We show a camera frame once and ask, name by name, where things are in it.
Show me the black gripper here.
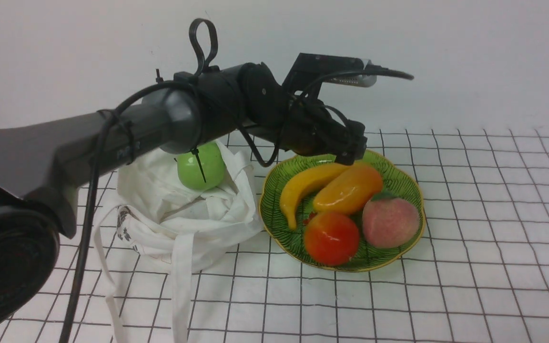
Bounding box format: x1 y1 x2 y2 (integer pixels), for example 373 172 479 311
276 96 367 165

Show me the orange yellow mango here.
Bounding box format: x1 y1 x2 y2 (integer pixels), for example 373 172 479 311
312 162 384 215

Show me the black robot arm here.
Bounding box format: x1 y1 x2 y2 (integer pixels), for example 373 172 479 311
0 57 379 322

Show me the green glass fruit plate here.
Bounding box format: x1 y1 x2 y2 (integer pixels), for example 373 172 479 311
258 150 426 272

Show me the white cloth bag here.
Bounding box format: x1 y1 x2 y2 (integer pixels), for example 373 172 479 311
91 141 262 343

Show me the yellow banana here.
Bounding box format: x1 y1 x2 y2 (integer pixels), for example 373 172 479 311
279 163 349 231

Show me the green apple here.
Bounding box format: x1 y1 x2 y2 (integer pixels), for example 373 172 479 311
175 141 227 192

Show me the red tomato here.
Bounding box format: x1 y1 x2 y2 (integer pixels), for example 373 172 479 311
303 212 360 267

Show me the pink peach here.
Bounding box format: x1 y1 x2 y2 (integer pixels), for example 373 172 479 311
362 198 420 248

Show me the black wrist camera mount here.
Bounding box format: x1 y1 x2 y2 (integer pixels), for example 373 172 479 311
282 53 377 95

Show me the black cable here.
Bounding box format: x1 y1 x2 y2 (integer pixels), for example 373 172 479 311
59 18 415 343

